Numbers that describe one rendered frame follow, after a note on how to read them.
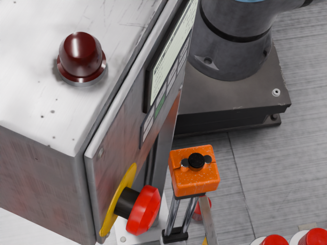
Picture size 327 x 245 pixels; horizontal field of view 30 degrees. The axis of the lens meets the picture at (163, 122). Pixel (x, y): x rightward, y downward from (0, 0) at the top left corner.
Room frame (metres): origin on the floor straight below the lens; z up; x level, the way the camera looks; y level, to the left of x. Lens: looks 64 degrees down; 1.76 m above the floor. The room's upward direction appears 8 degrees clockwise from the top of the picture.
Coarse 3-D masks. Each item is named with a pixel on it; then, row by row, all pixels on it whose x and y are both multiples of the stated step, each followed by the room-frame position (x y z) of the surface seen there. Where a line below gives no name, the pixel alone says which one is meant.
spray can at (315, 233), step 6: (312, 228) 0.22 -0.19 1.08; (318, 228) 0.22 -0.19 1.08; (294, 234) 0.22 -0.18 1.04; (300, 234) 0.22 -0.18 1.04; (306, 234) 0.21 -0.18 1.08; (312, 234) 0.21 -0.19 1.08; (318, 234) 0.21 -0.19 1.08; (324, 234) 0.21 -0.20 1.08; (294, 240) 0.21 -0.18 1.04; (300, 240) 0.21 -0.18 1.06; (306, 240) 0.20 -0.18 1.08; (312, 240) 0.20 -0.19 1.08; (318, 240) 0.20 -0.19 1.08; (324, 240) 0.20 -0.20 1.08
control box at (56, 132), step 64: (0, 0) 0.20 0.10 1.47; (64, 0) 0.20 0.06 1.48; (128, 0) 0.21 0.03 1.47; (0, 64) 0.16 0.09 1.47; (128, 64) 0.17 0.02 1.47; (0, 128) 0.12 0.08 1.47; (64, 128) 0.13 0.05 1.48; (128, 128) 0.16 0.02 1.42; (0, 192) 0.13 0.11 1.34; (64, 192) 0.11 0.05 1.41
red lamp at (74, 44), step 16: (80, 32) 0.17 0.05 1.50; (64, 48) 0.16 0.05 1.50; (80, 48) 0.16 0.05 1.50; (96, 48) 0.16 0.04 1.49; (64, 64) 0.16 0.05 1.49; (80, 64) 0.15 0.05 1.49; (96, 64) 0.16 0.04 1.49; (64, 80) 0.15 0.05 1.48; (80, 80) 0.15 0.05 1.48; (96, 80) 0.15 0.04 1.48
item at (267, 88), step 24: (192, 72) 0.50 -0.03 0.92; (264, 72) 0.52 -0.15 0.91; (192, 96) 0.46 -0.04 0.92; (216, 96) 0.46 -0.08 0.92; (240, 96) 0.47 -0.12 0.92; (264, 96) 0.48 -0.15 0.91; (288, 96) 0.49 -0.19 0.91; (192, 120) 0.43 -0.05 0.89; (216, 120) 0.44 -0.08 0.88; (240, 120) 0.45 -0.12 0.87; (264, 120) 0.47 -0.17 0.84
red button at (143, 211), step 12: (132, 192) 0.14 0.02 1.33; (144, 192) 0.14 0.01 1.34; (156, 192) 0.15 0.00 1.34; (120, 204) 0.13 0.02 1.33; (132, 204) 0.14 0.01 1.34; (144, 204) 0.13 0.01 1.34; (156, 204) 0.14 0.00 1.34; (120, 216) 0.13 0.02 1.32; (132, 216) 0.13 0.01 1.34; (144, 216) 0.13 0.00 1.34; (132, 228) 0.12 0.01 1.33; (144, 228) 0.12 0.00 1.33
